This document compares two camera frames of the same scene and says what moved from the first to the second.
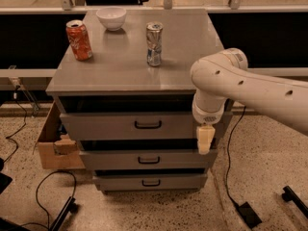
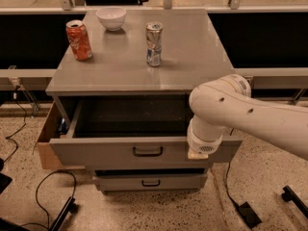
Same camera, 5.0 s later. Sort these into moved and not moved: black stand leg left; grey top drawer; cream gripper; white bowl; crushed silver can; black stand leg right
Moved: cream gripper; grey top drawer
Not moved: black stand leg left; white bowl; crushed silver can; black stand leg right
